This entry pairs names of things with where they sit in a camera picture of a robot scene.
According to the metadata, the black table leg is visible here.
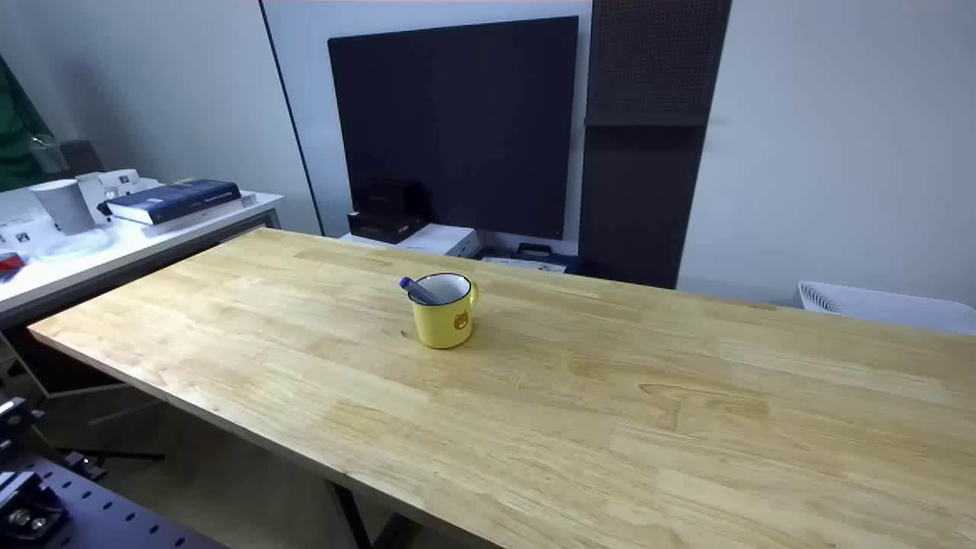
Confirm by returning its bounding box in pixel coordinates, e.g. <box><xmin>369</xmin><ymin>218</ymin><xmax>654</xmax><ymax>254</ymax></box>
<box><xmin>328</xmin><ymin>479</ymin><xmax>422</xmax><ymax>549</ymax></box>

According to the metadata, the black box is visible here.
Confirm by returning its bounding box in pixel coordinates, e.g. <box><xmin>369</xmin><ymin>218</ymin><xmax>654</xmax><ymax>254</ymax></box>
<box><xmin>346</xmin><ymin>178</ymin><xmax>430</xmax><ymax>246</ymax></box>

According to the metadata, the yellow enamel mug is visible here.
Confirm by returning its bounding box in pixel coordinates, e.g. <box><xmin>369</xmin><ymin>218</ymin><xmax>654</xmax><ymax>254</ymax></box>
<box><xmin>405</xmin><ymin>269</ymin><xmax>481</xmax><ymax>353</ymax></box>

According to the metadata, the black metal clamp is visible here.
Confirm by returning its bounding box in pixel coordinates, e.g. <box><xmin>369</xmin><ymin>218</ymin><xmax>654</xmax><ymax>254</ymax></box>
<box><xmin>0</xmin><ymin>466</ymin><xmax>69</xmax><ymax>545</ymax></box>

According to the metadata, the white flat box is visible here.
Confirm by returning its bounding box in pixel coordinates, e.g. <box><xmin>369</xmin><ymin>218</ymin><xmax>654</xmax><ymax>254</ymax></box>
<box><xmin>338</xmin><ymin>219</ymin><xmax>484</xmax><ymax>263</ymax></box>

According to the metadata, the white plain box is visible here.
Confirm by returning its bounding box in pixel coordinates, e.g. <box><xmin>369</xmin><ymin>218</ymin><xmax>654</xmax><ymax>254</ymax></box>
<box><xmin>27</xmin><ymin>178</ymin><xmax>101</xmax><ymax>237</ymax></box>

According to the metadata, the dark brown tall panel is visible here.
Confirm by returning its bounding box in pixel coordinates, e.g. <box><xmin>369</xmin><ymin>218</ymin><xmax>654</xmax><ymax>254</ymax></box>
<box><xmin>577</xmin><ymin>0</ymin><xmax>735</xmax><ymax>294</ymax></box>

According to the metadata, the green object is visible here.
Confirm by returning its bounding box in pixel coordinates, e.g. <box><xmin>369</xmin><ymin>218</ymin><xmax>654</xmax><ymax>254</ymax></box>
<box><xmin>0</xmin><ymin>55</ymin><xmax>62</xmax><ymax>196</ymax></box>

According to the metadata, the white side table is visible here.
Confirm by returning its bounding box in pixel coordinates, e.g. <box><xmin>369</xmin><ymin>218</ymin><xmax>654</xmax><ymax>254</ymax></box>
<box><xmin>0</xmin><ymin>168</ymin><xmax>287</xmax><ymax>333</ymax></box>

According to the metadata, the dark blue book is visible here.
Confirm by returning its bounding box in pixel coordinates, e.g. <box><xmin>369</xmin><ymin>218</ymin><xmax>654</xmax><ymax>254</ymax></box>
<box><xmin>97</xmin><ymin>178</ymin><xmax>248</xmax><ymax>228</ymax></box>

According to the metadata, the large black monitor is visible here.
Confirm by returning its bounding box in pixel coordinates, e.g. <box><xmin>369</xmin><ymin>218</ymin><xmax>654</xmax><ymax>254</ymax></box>
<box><xmin>326</xmin><ymin>13</ymin><xmax>582</xmax><ymax>244</ymax></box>

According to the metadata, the blue grey marker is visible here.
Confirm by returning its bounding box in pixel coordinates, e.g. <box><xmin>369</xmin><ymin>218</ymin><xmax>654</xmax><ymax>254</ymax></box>
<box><xmin>398</xmin><ymin>275</ymin><xmax>443</xmax><ymax>307</ymax></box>

